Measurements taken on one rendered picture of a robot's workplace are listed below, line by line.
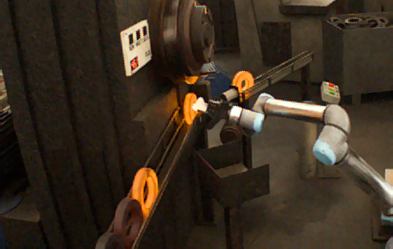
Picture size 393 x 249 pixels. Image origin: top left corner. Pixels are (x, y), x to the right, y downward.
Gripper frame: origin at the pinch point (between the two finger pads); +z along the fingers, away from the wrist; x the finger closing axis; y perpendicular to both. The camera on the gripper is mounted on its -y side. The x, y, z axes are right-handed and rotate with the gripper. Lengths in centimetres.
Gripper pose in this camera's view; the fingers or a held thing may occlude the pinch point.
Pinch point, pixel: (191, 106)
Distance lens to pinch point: 229.1
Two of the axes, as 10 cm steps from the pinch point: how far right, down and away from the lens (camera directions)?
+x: -2.5, 3.6, -9.0
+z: -9.5, -2.8, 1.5
